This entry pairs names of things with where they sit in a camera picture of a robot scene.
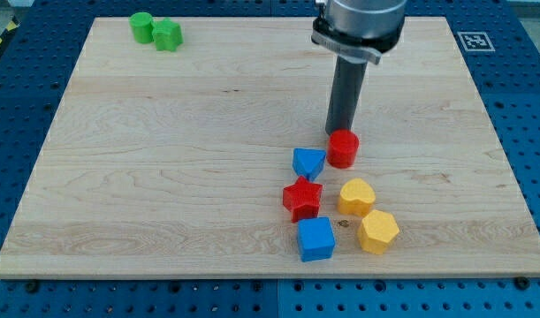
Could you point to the green star block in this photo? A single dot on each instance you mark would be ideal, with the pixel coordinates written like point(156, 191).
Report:
point(167, 35)

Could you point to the blue triangle block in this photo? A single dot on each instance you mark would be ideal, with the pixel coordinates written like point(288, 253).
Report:
point(308, 162)

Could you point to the yellow hexagon block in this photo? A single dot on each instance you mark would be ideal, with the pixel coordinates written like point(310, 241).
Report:
point(377, 231)

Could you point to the red star block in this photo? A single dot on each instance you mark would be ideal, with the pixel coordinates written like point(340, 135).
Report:
point(302, 199)

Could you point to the red cylinder block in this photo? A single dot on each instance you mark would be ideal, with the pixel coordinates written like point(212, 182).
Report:
point(342, 148)

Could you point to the blue cube block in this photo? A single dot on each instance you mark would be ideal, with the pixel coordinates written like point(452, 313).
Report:
point(315, 239)

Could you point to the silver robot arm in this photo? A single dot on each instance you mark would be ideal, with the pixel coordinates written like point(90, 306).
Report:
point(360, 31)

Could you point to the white fiducial marker tag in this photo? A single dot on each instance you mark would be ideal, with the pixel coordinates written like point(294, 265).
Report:
point(475, 41)

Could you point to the yellow heart block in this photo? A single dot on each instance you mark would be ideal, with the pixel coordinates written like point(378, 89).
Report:
point(356, 197)

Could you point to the wooden board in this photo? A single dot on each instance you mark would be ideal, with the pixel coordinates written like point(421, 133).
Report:
point(171, 165)

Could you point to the green cylinder block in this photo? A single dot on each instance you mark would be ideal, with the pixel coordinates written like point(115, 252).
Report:
point(141, 24)

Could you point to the black yellow hazard tape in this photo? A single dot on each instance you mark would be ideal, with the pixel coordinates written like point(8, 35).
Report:
point(8, 33)

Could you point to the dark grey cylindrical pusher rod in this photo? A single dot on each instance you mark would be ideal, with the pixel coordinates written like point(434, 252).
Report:
point(345, 94)

